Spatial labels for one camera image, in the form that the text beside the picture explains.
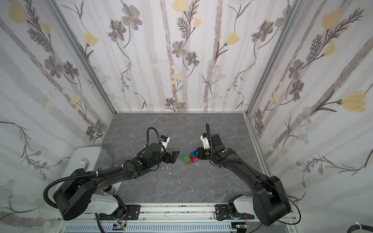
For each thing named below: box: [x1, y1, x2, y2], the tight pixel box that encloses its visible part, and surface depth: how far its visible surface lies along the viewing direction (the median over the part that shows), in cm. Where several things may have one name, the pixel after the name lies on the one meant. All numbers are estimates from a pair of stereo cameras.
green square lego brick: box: [183, 154, 191, 165], surface depth 86 cm
